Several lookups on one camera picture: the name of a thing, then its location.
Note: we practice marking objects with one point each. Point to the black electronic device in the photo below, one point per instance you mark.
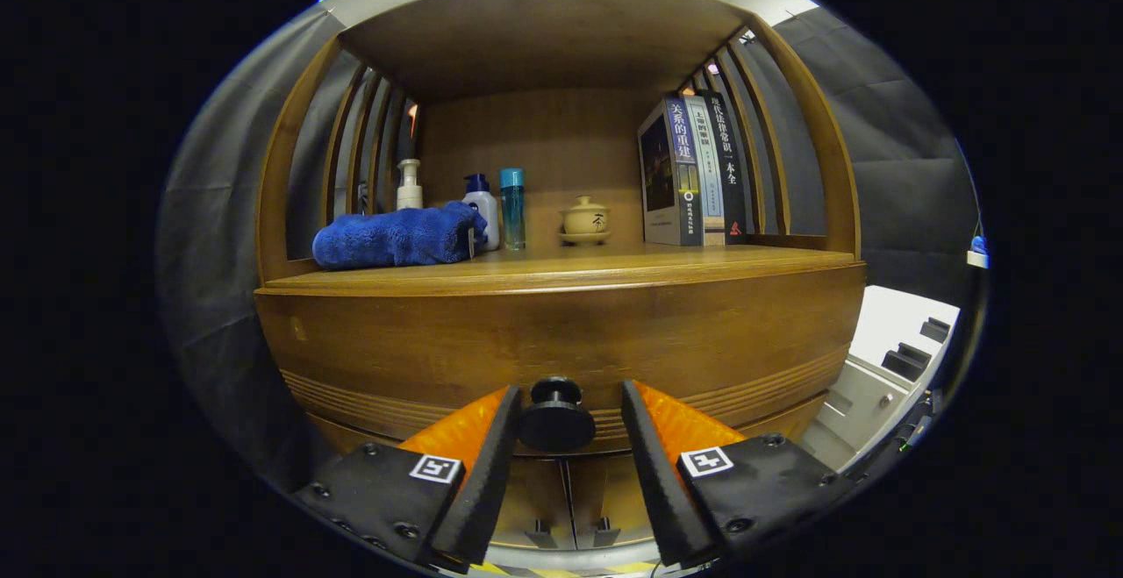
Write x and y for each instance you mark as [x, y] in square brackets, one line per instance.
[912, 429]

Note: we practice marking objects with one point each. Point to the wooden cabinet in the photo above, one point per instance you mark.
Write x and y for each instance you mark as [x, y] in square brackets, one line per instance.
[544, 34]

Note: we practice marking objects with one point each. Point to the book with pale spine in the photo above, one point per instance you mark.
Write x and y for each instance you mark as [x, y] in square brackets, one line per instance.
[709, 183]

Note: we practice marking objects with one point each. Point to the white pump bottle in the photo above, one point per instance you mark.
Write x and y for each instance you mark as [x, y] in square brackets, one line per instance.
[409, 192]

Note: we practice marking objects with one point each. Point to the wooden drawer with black knob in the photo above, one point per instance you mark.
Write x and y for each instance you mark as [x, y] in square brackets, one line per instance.
[439, 341]

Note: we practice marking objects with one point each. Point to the white bottle with blue cap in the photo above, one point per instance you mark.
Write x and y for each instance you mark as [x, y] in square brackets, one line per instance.
[484, 214]

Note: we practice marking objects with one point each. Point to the wooden countertop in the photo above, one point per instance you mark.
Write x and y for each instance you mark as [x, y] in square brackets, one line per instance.
[614, 267]

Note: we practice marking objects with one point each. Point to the blue folded towel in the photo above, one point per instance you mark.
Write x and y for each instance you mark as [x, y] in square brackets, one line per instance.
[395, 236]

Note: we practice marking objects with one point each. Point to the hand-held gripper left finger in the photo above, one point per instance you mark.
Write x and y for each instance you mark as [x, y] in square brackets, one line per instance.
[487, 481]

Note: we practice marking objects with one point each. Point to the white side shelf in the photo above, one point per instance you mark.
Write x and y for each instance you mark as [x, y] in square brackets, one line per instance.
[977, 259]

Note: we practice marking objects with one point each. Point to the book with black spine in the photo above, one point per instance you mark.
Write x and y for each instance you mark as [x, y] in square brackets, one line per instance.
[730, 174]

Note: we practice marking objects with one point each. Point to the clear blue bottle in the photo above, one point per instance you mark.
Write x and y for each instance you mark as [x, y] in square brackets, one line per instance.
[512, 210]

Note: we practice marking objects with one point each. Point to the white drawer unit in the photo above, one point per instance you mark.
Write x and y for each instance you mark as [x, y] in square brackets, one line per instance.
[895, 324]

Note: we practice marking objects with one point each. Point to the wooden cabinet door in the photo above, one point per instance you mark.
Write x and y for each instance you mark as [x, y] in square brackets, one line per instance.
[614, 490]
[544, 499]

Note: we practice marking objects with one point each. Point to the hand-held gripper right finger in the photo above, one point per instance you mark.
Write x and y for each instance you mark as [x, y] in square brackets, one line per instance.
[658, 481]

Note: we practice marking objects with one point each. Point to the beige lidded teacup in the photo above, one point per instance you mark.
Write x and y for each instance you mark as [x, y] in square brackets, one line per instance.
[585, 221]

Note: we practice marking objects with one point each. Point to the book with blue spine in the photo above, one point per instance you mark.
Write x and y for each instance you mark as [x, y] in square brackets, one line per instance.
[680, 174]

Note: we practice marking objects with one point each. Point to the yellow black floor tape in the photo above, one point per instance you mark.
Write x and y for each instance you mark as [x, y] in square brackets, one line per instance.
[544, 571]

